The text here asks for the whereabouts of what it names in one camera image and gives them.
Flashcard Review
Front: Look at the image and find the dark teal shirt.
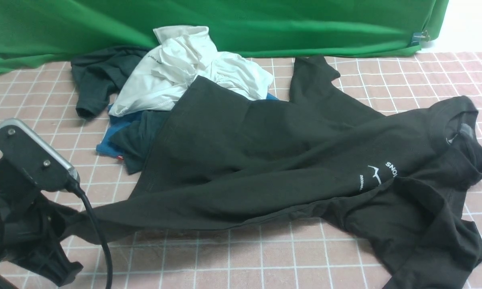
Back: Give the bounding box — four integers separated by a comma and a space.
71, 46, 170, 175

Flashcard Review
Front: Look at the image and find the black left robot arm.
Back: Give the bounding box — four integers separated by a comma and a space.
0, 158, 83, 289

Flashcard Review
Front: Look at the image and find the dark gray long-sleeve shirt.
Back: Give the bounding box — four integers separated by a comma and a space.
94, 56, 482, 289

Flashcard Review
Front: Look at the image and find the green backdrop cloth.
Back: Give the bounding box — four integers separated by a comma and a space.
0, 0, 448, 75

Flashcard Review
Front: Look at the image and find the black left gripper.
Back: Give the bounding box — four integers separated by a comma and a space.
0, 159, 83, 287

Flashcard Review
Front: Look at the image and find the pink checkered tablecloth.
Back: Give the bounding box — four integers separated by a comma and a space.
0, 52, 482, 289

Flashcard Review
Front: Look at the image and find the white shirt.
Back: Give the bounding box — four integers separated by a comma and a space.
109, 25, 274, 117

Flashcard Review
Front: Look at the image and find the blue binder clip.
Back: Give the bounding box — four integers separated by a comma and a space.
409, 31, 431, 46

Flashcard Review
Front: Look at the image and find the blue shirt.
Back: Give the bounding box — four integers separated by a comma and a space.
101, 81, 292, 172

